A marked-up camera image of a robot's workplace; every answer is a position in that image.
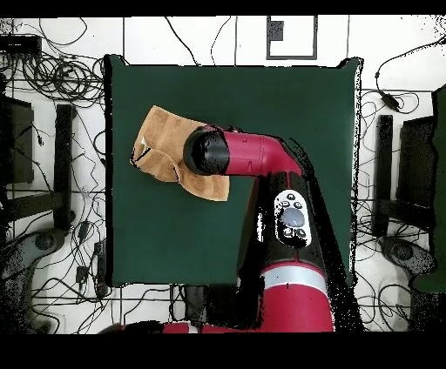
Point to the dark green table cloth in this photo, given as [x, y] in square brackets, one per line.
[278, 104]

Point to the grey rectangular floor frame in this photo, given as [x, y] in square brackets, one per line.
[275, 31]

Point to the black power strip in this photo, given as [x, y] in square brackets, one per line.
[21, 44]
[101, 271]

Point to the black stand cross bar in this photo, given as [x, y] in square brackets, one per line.
[35, 205]
[407, 212]

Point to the small black plug adapter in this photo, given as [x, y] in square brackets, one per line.
[84, 229]
[82, 274]

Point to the black stand leg bar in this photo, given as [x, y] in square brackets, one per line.
[383, 167]
[63, 167]

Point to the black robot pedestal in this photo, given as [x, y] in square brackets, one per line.
[195, 303]

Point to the black equipment box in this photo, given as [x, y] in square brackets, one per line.
[418, 156]
[21, 146]

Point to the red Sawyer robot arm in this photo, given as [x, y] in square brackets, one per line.
[258, 153]

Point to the tan terry towel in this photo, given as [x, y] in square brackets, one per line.
[163, 139]

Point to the black power adapter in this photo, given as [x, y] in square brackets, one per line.
[390, 101]

